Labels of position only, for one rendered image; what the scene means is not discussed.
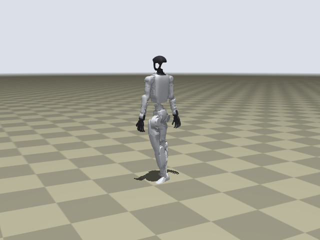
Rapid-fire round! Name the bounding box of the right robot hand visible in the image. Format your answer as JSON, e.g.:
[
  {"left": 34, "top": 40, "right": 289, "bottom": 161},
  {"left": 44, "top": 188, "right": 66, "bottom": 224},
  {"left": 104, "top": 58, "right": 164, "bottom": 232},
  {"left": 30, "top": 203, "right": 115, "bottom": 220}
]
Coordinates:
[{"left": 172, "top": 110, "right": 181, "bottom": 128}]

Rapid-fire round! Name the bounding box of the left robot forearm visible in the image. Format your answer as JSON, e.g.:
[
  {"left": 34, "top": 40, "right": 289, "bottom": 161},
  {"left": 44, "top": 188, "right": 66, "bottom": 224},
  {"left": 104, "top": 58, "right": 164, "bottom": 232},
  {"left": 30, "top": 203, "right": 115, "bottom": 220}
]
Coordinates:
[{"left": 139, "top": 95, "right": 148, "bottom": 119}]

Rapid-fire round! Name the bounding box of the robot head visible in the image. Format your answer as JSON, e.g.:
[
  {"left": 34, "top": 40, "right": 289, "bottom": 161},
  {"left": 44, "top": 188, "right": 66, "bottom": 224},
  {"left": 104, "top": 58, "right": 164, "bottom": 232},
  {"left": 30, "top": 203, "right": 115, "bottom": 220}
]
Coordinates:
[{"left": 152, "top": 56, "right": 167, "bottom": 76}]

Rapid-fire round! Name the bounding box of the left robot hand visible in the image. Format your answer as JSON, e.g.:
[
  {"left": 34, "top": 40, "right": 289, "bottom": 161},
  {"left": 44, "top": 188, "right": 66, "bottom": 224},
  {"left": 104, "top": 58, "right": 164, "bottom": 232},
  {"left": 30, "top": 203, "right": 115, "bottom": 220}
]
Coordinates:
[{"left": 136, "top": 115, "right": 145, "bottom": 132}]

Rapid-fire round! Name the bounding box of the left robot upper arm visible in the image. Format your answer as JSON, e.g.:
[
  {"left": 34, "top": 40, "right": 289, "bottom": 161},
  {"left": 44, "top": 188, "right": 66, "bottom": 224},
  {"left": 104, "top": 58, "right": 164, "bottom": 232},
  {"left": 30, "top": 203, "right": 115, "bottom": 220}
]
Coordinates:
[{"left": 142, "top": 75, "right": 155, "bottom": 101}]

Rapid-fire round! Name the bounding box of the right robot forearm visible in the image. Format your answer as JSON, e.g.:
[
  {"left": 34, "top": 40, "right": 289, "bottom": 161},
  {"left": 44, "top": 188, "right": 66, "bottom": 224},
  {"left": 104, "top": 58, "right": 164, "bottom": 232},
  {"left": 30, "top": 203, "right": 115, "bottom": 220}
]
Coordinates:
[{"left": 169, "top": 95, "right": 178, "bottom": 115}]

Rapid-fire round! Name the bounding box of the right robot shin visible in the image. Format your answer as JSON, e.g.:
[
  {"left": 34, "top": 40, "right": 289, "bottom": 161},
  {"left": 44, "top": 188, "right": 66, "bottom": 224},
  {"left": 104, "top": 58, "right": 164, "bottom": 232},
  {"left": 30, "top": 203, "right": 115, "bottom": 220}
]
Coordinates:
[{"left": 164, "top": 142, "right": 168, "bottom": 173}]

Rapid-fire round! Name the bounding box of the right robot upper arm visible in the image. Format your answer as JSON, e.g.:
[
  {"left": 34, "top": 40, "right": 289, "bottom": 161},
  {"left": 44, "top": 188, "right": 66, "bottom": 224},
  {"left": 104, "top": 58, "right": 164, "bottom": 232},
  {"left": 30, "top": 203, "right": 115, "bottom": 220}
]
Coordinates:
[{"left": 168, "top": 75, "right": 174, "bottom": 99}]

